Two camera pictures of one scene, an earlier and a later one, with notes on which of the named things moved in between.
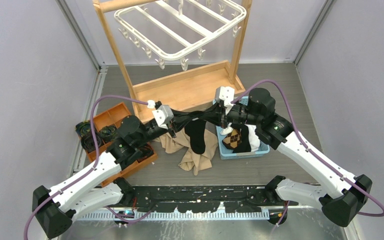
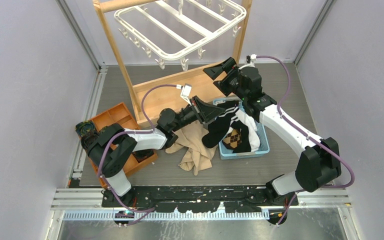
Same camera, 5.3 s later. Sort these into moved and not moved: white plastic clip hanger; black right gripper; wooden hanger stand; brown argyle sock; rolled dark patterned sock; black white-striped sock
Moved: black right gripper; black white-striped sock
Not moved: white plastic clip hanger; rolled dark patterned sock; brown argyle sock; wooden hanger stand
